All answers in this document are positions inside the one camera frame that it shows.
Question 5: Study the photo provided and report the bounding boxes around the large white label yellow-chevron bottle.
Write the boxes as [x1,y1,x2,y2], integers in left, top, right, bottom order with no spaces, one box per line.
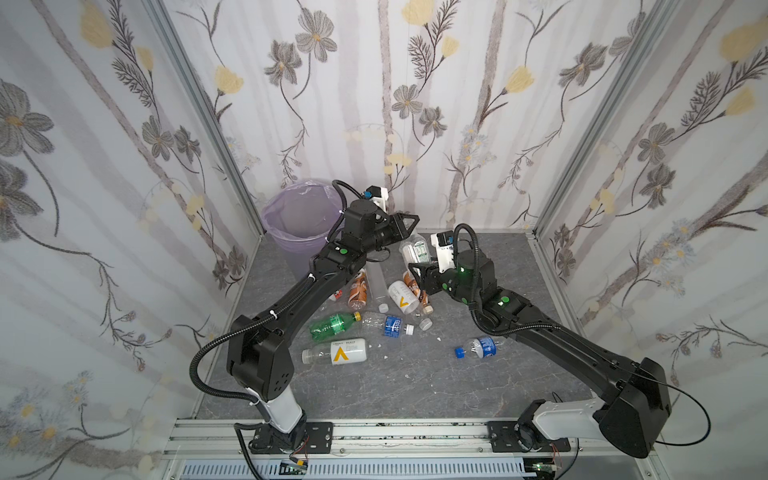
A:
[301,338,367,366]

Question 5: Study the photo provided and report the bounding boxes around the brown nescafe bottle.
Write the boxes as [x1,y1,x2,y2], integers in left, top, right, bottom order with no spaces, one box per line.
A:
[347,269,368,311]
[402,271,434,315]

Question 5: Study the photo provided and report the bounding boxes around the brown Nescafe bottle right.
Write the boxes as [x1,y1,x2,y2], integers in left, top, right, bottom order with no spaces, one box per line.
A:
[402,271,434,315]

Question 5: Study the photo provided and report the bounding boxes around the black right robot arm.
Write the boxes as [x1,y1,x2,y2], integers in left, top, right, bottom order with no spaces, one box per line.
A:
[408,224,674,459]

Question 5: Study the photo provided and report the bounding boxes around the frosted clear tall bottle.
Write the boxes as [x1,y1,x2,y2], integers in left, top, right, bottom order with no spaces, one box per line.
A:
[366,261,389,314]

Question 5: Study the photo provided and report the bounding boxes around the green soda bottle yellow cap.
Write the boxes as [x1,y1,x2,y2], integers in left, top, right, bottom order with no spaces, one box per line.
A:
[309,312,362,342]

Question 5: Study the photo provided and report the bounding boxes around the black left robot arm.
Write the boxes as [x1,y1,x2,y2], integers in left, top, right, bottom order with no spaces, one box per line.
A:
[189,180,419,453]

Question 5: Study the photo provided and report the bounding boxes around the white cable duct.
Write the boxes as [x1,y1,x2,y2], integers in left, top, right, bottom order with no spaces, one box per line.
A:
[178,458,532,480]

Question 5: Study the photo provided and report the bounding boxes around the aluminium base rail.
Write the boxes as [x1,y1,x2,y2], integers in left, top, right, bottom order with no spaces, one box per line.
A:
[161,418,648,467]

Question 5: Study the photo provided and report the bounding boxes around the purple lined mesh trash bin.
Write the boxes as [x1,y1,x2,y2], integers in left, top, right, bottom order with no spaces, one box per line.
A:
[260,180,342,280]

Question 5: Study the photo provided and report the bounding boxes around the brown Nescafe bottle left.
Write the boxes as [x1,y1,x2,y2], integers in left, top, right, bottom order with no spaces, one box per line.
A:
[347,269,368,311]

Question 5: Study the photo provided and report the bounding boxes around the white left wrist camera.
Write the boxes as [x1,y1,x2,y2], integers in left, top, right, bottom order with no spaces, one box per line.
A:
[363,185,389,213]

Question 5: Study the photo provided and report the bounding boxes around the small white label yellow-chevron bottle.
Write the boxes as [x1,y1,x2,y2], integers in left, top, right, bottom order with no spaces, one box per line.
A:
[388,280,420,315]

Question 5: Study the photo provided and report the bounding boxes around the crushed blue label water bottle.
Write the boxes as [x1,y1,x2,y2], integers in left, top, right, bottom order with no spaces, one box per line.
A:
[360,312,415,338]

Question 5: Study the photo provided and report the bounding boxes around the blue cap water bottle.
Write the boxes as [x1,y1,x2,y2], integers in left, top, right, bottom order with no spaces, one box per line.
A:
[454,336,507,359]

